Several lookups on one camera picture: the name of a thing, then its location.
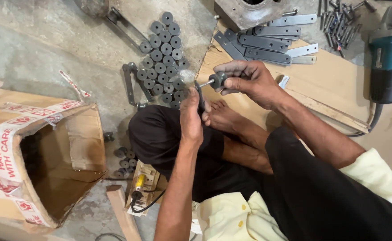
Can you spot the metal bar assembly with rollers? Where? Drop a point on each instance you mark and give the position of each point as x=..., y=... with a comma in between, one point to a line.
x=125, y=25
x=129, y=83

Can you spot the grey metal machine block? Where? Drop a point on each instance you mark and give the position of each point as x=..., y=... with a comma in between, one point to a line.
x=236, y=15

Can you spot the single dark roller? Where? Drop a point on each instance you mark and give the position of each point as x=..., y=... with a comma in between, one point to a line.
x=108, y=136

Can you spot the stack of flat metal bars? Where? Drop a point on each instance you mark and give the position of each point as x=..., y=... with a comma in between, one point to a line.
x=266, y=45

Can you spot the person's black trousers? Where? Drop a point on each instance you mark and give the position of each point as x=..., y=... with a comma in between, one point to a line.
x=303, y=194

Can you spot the torn tape strip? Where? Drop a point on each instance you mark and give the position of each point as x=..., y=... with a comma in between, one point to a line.
x=73, y=84

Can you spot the small shiny metal piece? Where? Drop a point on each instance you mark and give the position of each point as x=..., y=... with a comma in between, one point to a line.
x=283, y=81

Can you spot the person's pale yellow shirt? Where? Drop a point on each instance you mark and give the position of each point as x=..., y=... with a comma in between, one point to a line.
x=229, y=217

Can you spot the dark metal bar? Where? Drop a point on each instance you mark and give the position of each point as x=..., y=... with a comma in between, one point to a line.
x=200, y=92

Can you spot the steel bolt shaft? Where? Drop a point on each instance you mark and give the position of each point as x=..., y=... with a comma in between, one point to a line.
x=205, y=83

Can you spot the pile of steel bolts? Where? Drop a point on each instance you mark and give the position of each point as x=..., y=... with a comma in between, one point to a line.
x=341, y=26

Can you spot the person's bare foot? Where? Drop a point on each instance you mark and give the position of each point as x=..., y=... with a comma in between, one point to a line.
x=236, y=122

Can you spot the person's left hand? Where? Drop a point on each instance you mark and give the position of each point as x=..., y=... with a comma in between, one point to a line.
x=191, y=120

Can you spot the small cluster of grey rollers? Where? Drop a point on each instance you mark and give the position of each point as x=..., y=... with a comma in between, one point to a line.
x=125, y=162

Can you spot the wooden socket board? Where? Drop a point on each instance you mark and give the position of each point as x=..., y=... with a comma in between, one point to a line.
x=145, y=180

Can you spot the grey metal roller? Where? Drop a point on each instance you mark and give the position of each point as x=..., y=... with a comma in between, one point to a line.
x=218, y=80

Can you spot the brown cardboard sheet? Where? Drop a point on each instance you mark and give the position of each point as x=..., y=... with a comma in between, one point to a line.
x=329, y=83

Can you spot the teal angle grinder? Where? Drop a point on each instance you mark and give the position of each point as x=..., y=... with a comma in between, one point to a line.
x=388, y=63

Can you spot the person's right hand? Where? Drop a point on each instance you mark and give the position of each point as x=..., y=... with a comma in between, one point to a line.
x=256, y=85

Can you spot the large cluster of grey rollers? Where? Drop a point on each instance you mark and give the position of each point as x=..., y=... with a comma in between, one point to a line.
x=164, y=63

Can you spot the wooden plank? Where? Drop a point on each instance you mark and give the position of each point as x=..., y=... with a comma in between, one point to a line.
x=124, y=214

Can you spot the taped cardboard box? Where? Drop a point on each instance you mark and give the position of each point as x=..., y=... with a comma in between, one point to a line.
x=62, y=157

